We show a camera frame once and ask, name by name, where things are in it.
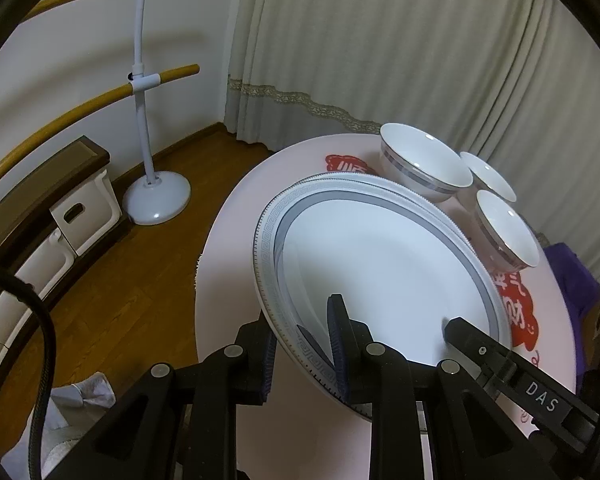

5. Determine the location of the small white bowl grey band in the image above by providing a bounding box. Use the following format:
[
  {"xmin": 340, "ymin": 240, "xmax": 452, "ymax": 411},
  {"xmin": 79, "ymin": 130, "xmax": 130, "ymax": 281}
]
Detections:
[
  {"xmin": 472, "ymin": 189, "xmax": 542, "ymax": 272},
  {"xmin": 459, "ymin": 151, "xmax": 518, "ymax": 203}
]

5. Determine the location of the purple cloth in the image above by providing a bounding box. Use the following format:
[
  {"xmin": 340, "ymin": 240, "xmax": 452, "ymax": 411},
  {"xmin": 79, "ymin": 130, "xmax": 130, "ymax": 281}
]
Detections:
[{"xmin": 542, "ymin": 242, "xmax": 600, "ymax": 331}]

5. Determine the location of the crumpled white cloth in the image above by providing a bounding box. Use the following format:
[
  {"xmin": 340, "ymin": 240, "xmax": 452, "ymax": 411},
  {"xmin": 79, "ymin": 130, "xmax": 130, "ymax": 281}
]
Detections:
[{"xmin": 0, "ymin": 372, "xmax": 118, "ymax": 480}]

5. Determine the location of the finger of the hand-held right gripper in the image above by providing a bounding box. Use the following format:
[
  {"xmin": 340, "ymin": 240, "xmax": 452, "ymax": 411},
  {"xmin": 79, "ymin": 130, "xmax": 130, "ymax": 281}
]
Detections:
[{"xmin": 444, "ymin": 316, "xmax": 511, "ymax": 386}]

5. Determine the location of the white barre stand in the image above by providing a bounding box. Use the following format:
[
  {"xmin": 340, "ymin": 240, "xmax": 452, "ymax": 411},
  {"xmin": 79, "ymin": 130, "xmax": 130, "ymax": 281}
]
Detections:
[{"xmin": 121, "ymin": 0, "xmax": 192, "ymax": 226}]

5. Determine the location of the white storage bin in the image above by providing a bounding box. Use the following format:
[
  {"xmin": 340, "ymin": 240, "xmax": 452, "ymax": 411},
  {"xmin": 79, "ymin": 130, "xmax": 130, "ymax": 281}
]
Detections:
[
  {"xmin": 10, "ymin": 232, "xmax": 76, "ymax": 311},
  {"xmin": 0, "ymin": 285, "xmax": 26, "ymax": 356},
  {"xmin": 50, "ymin": 170, "xmax": 121, "ymax": 256}
]

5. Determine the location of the white plate grey rim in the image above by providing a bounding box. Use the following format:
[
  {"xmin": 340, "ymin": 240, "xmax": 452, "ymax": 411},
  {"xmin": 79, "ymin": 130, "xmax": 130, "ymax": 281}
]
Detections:
[
  {"xmin": 251, "ymin": 180, "xmax": 513, "ymax": 423},
  {"xmin": 305, "ymin": 172, "xmax": 473, "ymax": 251}
]

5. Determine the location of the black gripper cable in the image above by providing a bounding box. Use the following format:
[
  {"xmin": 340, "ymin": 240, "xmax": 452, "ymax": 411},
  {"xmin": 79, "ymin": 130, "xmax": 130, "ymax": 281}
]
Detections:
[{"xmin": 0, "ymin": 258, "xmax": 56, "ymax": 480}]

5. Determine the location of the large white bowl grey band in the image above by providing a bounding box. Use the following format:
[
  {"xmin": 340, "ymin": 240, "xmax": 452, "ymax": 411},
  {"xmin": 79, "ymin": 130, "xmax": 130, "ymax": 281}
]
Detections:
[{"xmin": 379, "ymin": 122, "xmax": 474, "ymax": 204}]

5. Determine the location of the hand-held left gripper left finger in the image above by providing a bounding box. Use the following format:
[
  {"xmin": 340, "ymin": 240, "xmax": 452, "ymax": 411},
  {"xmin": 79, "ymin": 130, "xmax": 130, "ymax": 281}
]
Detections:
[{"xmin": 45, "ymin": 317, "xmax": 281, "ymax": 480}]

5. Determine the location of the brown top storage bench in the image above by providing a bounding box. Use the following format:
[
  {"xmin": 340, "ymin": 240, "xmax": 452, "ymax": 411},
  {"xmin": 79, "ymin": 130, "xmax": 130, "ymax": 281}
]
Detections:
[{"xmin": 0, "ymin": 135, "xmax": 131, "ymax": 396}]

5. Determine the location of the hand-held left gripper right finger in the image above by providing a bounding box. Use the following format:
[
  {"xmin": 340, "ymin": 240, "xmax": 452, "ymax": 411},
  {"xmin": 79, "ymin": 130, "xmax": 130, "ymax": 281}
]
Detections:
[{"xmin": 326, "ymin": 294, "xmax": 546, "ymax": 480}]

